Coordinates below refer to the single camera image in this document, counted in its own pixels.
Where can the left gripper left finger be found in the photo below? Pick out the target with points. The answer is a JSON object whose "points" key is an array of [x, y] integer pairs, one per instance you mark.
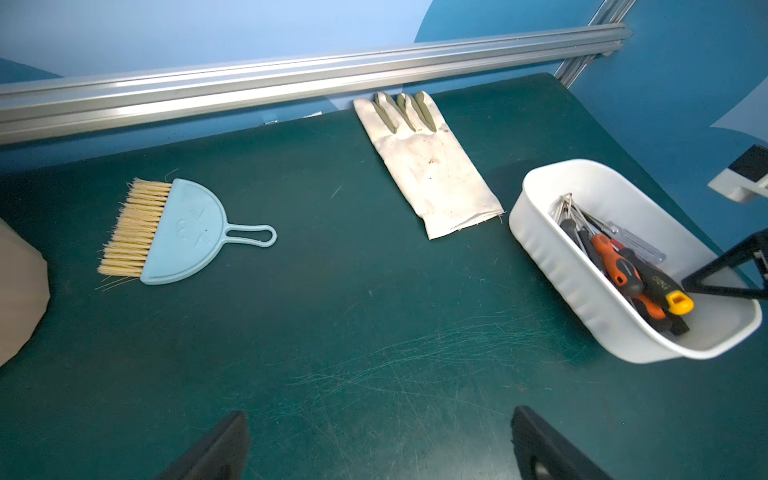
{"points": [[220, 454]]}

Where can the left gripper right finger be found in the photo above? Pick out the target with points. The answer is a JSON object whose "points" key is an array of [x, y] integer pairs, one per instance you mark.
{"points": [[541, 452]]}

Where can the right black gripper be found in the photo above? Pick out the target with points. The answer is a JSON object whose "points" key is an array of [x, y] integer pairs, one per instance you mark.
{"points": [[742, 181]]}

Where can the black yellow screwdriver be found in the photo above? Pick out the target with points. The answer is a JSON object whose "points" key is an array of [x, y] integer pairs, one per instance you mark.
{"points": [[659, 287]]}

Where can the white plastic storage box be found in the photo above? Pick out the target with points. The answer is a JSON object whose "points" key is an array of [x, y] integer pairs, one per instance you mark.
{"points": [[716, 323]]}

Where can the orange black screwdriver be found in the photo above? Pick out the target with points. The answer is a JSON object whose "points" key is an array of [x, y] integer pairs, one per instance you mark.
{"points": [[616, 268]]}

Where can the tan flower pot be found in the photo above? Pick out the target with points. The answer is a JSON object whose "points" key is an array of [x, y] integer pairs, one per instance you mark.
{"points": [[24, 291]]}

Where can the beige work glove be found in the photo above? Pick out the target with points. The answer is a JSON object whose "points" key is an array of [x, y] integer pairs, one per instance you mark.
{"points": [[427, 162]]}

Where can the clear handle screwdriver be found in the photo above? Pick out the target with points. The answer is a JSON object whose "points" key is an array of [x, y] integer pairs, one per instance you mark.
{"points": [[624, 238]]}

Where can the right aluminium frame post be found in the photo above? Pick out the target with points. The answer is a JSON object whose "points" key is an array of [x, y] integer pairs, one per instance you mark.
{"points": [[606, 33]]}

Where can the horizontal aluminium frame rail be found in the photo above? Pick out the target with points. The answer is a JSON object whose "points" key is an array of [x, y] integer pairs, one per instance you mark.
{"points": [[45, 109]]}

